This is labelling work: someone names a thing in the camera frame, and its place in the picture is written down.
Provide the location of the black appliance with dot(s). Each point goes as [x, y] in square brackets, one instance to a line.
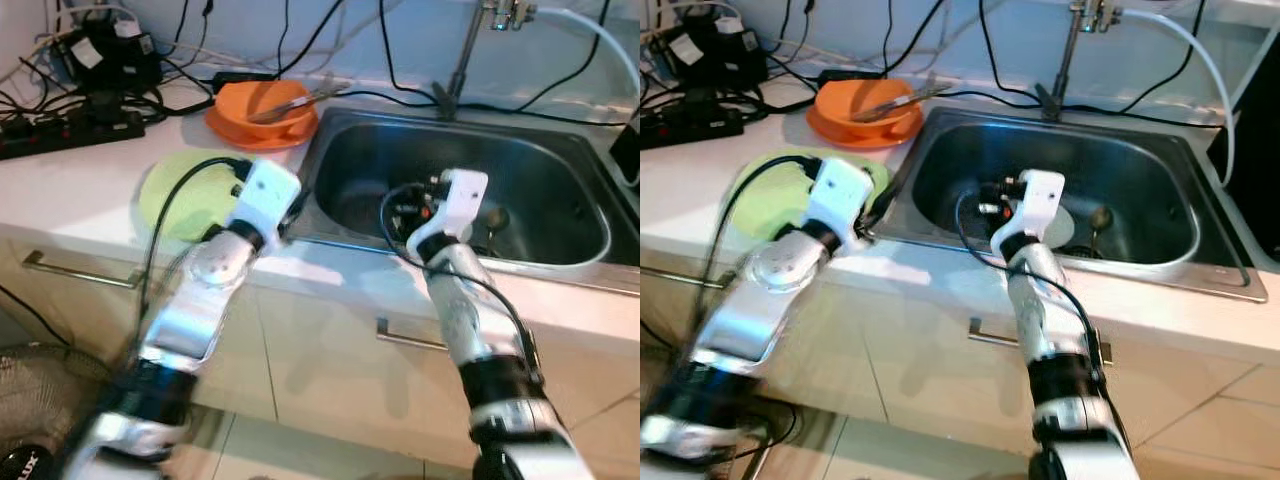
[1255, 130]
[628, 155]

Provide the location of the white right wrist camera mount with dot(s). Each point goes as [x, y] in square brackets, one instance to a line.
[460, 200]
[1040, 195]

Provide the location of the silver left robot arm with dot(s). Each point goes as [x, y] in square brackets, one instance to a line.
[200, 300]
[770, 300]

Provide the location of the black power strip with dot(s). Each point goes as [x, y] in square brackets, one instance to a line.
[690, 127]
[60, 135]

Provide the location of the black power supply box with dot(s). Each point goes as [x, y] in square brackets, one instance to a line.
[110, 60]
[715, 55]

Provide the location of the light green plate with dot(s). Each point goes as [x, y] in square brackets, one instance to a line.
[185, 200]
[770, 205]

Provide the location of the flat black adapter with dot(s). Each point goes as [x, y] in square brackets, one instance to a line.
[845, 77]
[240, 80]

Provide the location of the stainless steel sink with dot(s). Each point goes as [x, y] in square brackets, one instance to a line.
[1160, 180]
[550, 180]

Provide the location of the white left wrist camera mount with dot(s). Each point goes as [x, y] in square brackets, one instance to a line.
[265, 190]
[840, 195]

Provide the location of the metal faucet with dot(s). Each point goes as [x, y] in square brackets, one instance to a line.
[462, 60]
[1065, 60]

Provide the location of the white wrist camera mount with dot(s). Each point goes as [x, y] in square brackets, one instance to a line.
[840, 195]
[460, 200]
[265, 190]
[1040, 195]

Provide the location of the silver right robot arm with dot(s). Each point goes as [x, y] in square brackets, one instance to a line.
[465, 320]
[1040, 320]

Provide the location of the dark metal spoon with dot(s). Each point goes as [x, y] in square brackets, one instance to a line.
[497, 217]
[1101, 217]

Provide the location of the orange plate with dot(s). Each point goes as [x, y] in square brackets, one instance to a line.
[895, 138]
[290, 140]

